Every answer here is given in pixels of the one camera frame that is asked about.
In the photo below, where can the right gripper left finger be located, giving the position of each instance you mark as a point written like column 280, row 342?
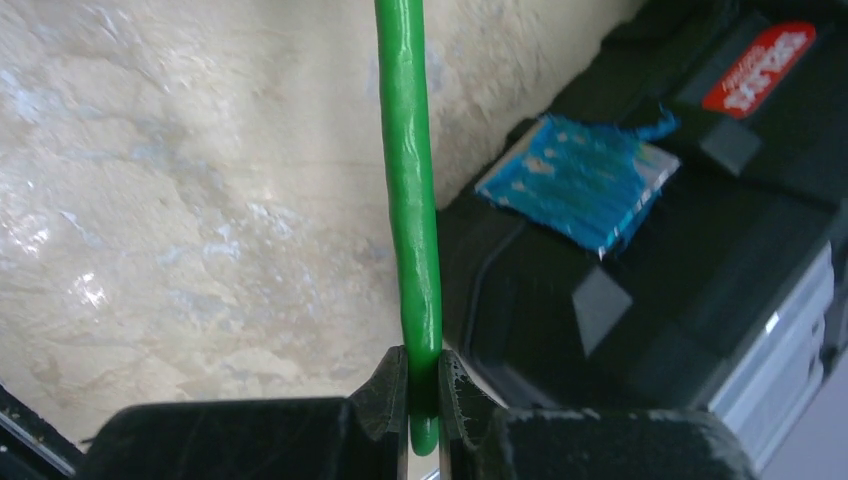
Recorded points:
column 380, row 430

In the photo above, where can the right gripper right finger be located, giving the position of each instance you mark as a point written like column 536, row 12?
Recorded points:
column 473, row 435

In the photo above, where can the green fake bean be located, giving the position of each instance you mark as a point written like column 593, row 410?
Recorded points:
column 404, row 110

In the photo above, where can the black Delixi toolbox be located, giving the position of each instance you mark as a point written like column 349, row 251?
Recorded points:
column 651, row 278

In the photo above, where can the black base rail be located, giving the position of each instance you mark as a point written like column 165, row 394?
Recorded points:
column 31, row 448

